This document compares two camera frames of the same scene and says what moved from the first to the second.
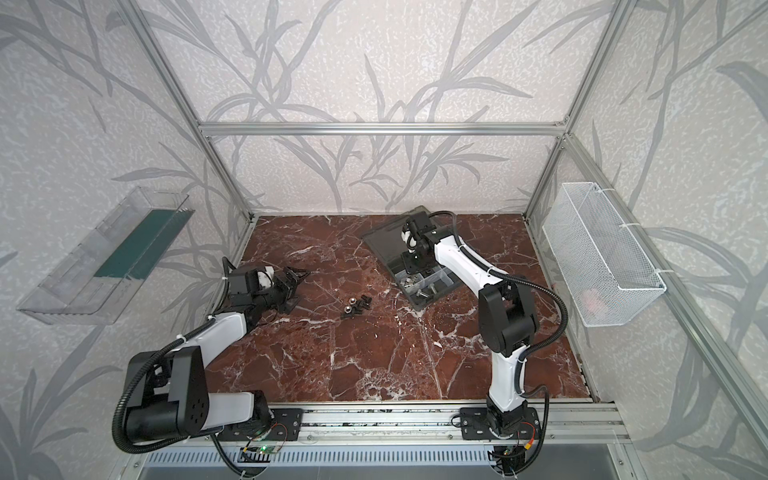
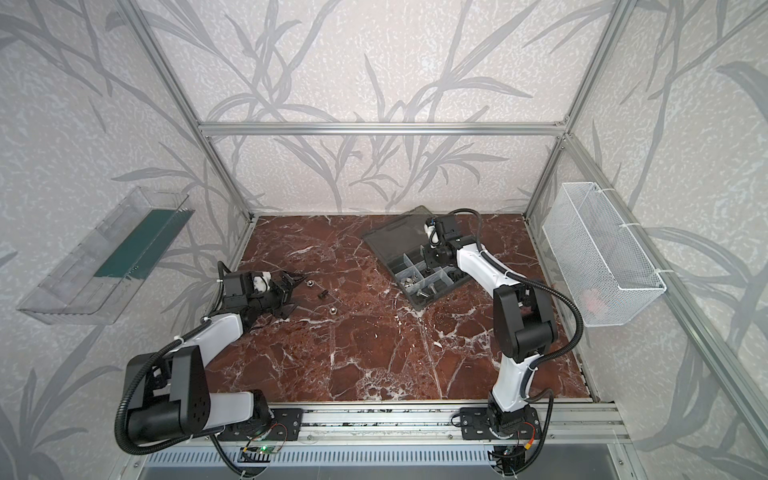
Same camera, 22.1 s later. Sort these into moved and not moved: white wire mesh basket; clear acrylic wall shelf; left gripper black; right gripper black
Moved: right gripper black
Not moved: white wire mesh basket; left gripper black; clear acrylic wall shelf
